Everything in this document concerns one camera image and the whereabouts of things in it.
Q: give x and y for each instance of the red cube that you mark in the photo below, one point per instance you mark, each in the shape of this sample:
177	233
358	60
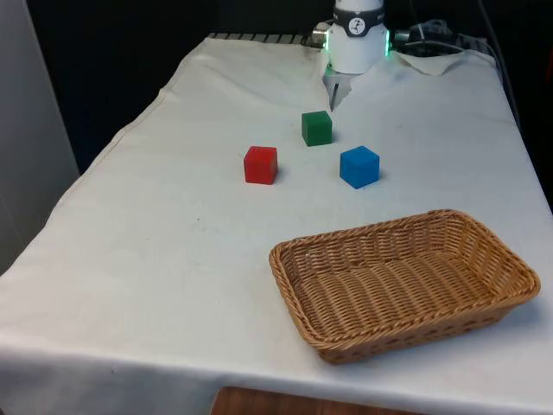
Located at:
259	166

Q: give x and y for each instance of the green cube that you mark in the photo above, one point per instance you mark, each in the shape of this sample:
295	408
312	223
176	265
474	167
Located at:
316	128

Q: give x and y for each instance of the blue cube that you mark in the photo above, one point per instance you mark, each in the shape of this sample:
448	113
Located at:
358	167

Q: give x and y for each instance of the wicker basket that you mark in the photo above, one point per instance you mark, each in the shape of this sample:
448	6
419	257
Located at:
402	285

